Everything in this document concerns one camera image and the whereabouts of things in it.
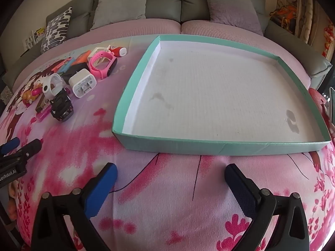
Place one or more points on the red hanging ornament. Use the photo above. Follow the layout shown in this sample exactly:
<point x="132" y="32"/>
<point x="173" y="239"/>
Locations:
<point x="329" y="40"/>

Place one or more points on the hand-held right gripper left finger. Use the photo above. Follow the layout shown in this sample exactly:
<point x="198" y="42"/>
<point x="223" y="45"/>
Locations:
<point x="104" y="185"/>

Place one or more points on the white wall charger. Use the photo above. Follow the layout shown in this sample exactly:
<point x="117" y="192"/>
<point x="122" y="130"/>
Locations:
<point x="82" y="82"/>

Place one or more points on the mauve textured sofa cover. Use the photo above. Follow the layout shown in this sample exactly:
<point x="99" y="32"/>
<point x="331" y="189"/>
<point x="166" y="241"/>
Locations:
<point x="157" y="28"/>

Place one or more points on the grey sofa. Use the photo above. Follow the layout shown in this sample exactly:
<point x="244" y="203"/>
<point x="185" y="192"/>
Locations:
<point x="162" y="7"/>

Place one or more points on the white smartwatch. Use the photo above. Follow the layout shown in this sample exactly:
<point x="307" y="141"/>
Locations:
<point x="48" y="87"/>

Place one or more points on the bronze patterned metal block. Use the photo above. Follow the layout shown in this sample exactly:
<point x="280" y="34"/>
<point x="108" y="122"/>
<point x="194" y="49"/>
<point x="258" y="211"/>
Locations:
<point x="42" y="103"/>

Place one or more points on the cream plastic frame case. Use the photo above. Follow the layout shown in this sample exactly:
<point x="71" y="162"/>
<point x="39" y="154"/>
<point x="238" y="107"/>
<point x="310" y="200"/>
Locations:
<point x="98" y="49"/>

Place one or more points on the red glue bottle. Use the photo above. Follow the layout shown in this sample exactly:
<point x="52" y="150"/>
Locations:
<point x="119" y="51"/>

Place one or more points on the orange packet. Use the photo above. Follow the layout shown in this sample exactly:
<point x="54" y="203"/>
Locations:
<point x="81" y="57"/>

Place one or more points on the pink smartwatch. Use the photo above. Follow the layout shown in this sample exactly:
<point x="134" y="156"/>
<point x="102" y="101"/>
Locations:
<point x="94" y="68"/>

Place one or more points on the grey lilac pillow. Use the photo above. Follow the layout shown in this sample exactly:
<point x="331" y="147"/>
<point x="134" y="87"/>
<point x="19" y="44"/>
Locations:
<point x="233" y="7"/>

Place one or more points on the pink toy figure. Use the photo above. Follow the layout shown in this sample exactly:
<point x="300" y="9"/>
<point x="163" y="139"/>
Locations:
<point x="30" y="95"/>

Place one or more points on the black and white patterned pillow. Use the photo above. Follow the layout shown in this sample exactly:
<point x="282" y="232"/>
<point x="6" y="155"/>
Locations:
<point x="56" y="31"/>

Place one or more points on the printed cartoon blanket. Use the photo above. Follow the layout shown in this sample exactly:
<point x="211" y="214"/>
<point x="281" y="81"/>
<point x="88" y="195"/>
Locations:
<point x="183" y="201"/>

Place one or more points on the white magazine holder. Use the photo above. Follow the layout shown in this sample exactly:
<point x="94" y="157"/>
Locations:
<point x="35" y="38"/>

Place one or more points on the black toy car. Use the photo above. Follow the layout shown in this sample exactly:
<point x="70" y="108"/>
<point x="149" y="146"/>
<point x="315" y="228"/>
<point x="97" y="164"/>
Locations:
<point x="61" y="107"/>

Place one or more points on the black wall charger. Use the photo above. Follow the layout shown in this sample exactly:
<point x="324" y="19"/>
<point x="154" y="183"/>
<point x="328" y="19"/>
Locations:
<point x="74" y="70"/>

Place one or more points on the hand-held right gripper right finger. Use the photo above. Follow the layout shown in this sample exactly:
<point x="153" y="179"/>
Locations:
<point x="239" y="188"/>

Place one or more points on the beige patterned curtain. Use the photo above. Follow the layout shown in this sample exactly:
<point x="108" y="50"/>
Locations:
<point x="298" y="2"/>

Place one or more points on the shallow teal cardboard box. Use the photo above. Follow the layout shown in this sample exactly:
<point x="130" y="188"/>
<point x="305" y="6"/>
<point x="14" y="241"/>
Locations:
<point x="209" y="96"/>

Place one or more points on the blue pink case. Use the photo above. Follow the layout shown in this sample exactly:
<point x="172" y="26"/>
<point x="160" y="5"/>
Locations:
<point x="64" y="66"/>

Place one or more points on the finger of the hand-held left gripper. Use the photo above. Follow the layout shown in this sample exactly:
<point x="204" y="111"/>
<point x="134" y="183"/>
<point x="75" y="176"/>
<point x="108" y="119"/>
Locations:
<point x="10" y="146"/>
<point x="30" y="149"/>

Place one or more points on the orange bag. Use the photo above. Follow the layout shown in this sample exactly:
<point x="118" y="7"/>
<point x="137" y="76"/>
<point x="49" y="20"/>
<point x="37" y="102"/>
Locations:
<point x="284" y="18"/>

